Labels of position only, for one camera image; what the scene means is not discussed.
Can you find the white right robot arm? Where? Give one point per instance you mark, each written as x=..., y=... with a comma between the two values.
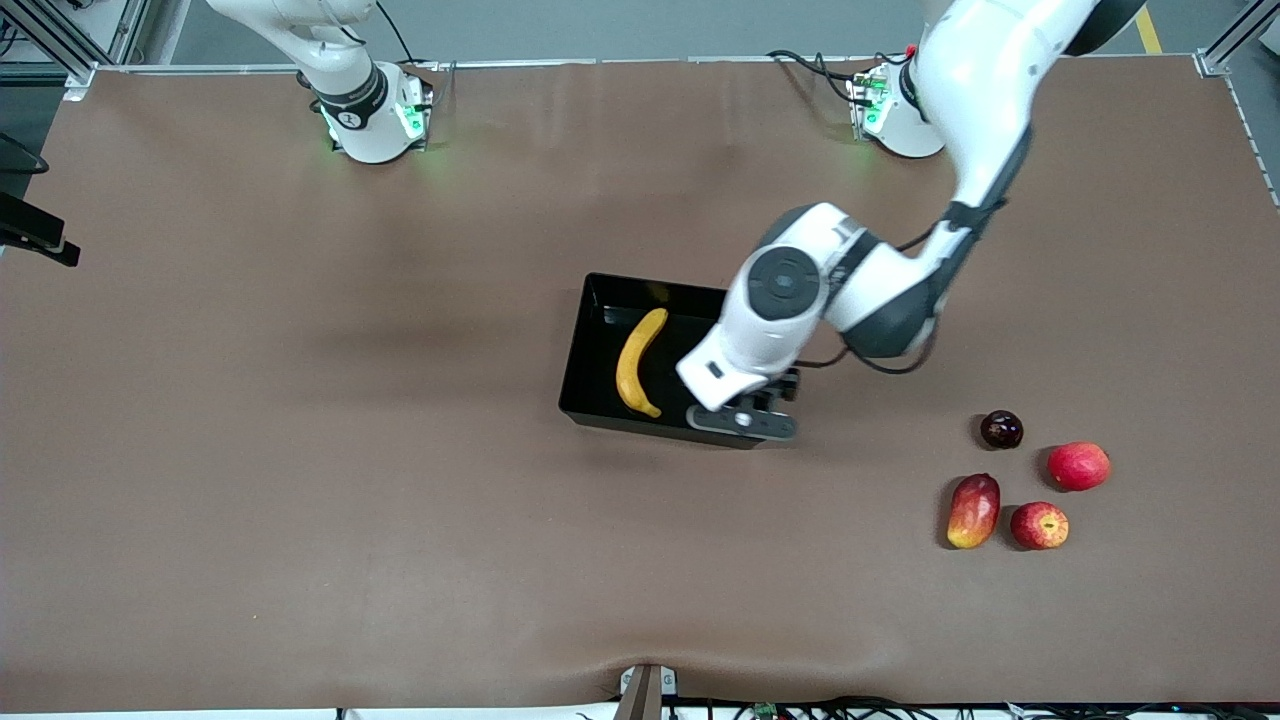
x=360, y=110

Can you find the red yellow apple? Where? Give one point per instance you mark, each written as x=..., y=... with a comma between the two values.
x=1040, y=526

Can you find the grey metal clamp bracket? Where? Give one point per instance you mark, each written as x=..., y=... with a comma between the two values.
x=645, y=690

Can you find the yellow banana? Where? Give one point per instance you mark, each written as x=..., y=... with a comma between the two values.
x=630, y=370

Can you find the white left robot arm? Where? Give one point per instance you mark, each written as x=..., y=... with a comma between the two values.
x=985, y=80

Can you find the red yellow mango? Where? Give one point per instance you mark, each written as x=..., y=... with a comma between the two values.
x=974, y=510

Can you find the dark purple plum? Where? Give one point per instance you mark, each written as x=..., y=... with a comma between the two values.
x=1001, y=430

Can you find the pink red round fruit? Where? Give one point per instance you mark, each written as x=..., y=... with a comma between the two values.
x=1079, y=466

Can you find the black plastic box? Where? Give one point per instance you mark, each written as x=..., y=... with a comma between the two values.
x=590, y=380

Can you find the aluminium frame profile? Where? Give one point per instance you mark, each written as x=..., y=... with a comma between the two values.
x=60, y=45
x=1225, y=45

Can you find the brown table mat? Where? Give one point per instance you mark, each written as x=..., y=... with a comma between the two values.
x=400, y=550

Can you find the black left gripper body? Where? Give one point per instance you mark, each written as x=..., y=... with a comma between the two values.
x=787, y=384

